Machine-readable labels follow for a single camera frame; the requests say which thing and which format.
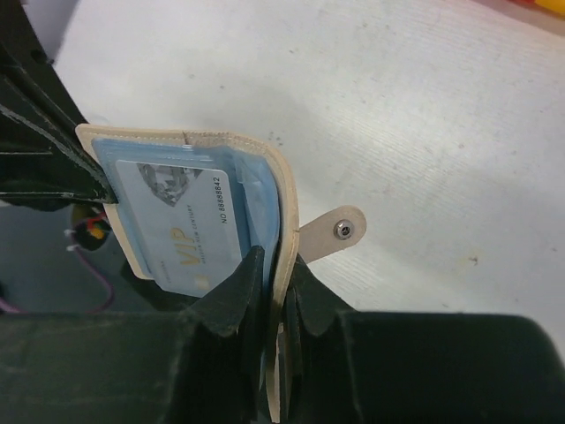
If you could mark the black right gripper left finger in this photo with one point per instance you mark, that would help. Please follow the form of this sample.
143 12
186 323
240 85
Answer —
198 365

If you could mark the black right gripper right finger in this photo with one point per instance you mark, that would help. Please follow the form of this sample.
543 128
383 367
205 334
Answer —
347 366

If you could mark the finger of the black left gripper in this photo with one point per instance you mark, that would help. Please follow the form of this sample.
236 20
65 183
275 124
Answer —
43 164

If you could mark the beige leather card holder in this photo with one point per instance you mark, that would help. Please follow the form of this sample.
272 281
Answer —
332 232

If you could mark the yellow plastic bin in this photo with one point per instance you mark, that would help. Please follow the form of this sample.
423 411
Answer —
553 7

